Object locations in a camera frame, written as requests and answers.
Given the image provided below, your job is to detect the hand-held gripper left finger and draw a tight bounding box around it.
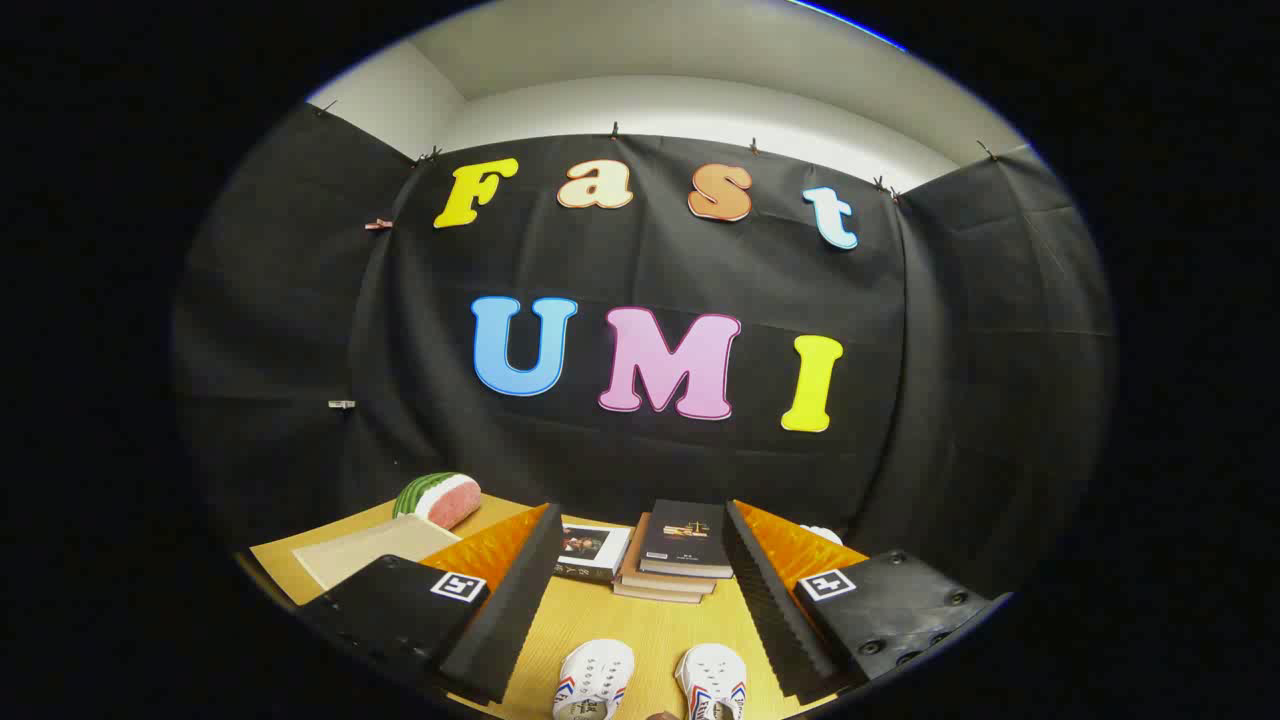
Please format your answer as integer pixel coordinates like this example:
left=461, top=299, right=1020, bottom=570
left=295, top=502, right=564, bottom=706

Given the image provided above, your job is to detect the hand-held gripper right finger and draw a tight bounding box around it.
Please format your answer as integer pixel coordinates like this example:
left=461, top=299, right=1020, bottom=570
left=722, top=498, right=1013, bottom=703

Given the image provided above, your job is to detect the white striped canvas shoe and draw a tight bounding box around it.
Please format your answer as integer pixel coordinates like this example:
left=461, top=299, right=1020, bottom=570
left=552, top=640, right=636, bottom=720
left=675, top=643, right=749, bottom=720

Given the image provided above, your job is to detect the cream fabric storage box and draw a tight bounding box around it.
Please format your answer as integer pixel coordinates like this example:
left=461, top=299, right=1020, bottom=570
left=292, top=515, right=463, bottom=591

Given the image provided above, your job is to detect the white portrait cover book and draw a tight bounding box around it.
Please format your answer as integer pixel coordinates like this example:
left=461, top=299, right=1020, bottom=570
left=553, top=522, right=633, bottom=584

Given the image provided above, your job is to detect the brown cover book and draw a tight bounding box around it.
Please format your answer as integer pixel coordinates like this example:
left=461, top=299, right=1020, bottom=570
left=620, top=512, right=719, bottom=596
left=612, top=580, right=704, bottom=604

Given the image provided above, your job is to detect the watermelon slice plush pillow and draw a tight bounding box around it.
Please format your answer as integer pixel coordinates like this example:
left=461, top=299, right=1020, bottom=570
left=392, top=472, right=482, bottom=531

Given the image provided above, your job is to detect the black backdrop cloth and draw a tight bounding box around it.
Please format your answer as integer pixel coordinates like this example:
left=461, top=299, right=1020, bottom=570
left=172, top=100, right=1116, bottom=601

